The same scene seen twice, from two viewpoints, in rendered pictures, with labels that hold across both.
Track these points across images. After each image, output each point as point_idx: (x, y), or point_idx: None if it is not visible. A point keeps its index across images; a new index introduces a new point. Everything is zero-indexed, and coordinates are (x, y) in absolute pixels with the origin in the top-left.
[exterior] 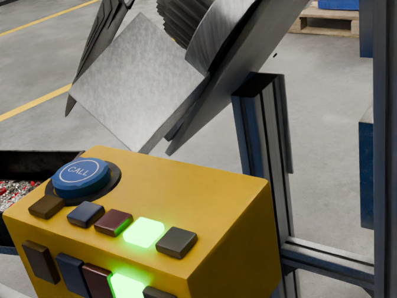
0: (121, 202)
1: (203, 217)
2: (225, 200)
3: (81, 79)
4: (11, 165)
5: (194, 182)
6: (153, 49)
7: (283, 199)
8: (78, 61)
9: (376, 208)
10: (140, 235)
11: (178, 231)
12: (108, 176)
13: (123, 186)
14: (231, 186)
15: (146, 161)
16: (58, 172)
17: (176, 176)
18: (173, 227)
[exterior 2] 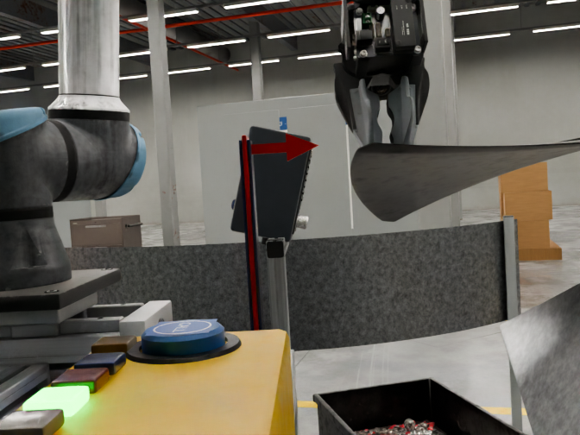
0: (142, 375)
1: (113, 431)
2: (171, 433)
3: (524, 315)
4: (452, 414)
5: (215, 400)
6: None
7: None
8: None
9: None
10: (36, 397)
11: (46, 414)
12: (194, 349)
13: (184, 366)
14: (217, 425)
15: (259, 359)
16: (174, 321)
17: (228, 385)
18: (58, 409)
